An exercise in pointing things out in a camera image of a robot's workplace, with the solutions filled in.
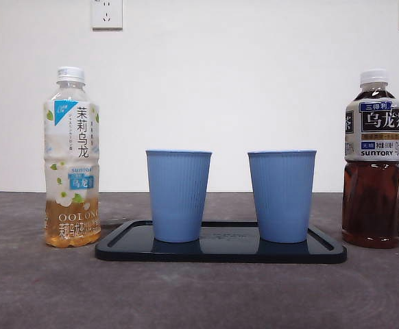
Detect jasmine oolong tea bottle white label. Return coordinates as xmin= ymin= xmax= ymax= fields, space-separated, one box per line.
xmin=43 ymin=66 xmax=101 ymax=249

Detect dark oolong tea bottle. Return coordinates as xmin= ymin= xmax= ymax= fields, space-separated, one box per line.
xmin=341 ymin=69 xmax=399 ymax=249

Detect blue ribbed cup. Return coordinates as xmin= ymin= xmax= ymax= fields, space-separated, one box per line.
xmin=247 ymin=149 xmax=318 ymax=244
xmin=145 ymin=149 xmax=213 ymax=243

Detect dark blue rectangular tray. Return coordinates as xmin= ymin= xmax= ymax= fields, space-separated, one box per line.
xmin=95 ymin=219 xmax=348 ymax=264

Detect white wall power outlet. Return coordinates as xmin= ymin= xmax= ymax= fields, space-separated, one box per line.
xmin=91 ymin=0 xmax=124 ymax=30

